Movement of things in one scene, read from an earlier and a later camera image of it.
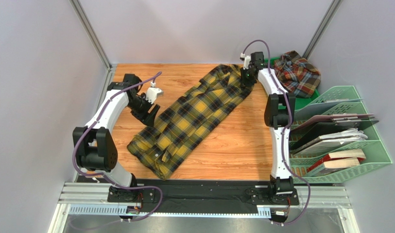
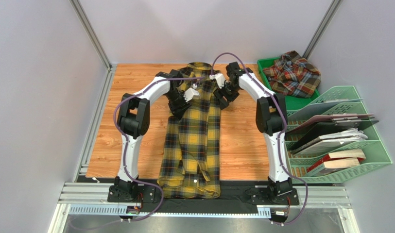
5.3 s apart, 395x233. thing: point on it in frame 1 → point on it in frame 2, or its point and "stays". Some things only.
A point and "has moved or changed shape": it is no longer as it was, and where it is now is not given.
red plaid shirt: (297, 74) stays
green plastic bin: (300, 102) stays
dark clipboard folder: (305, 133) stays
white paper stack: (325, 141) stays
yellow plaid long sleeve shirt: (189, 119) has moved or changed shape
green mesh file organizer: (333, 137) stays
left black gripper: (149, 120) → (177, 110)
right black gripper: (247, 74) → (220, 99)
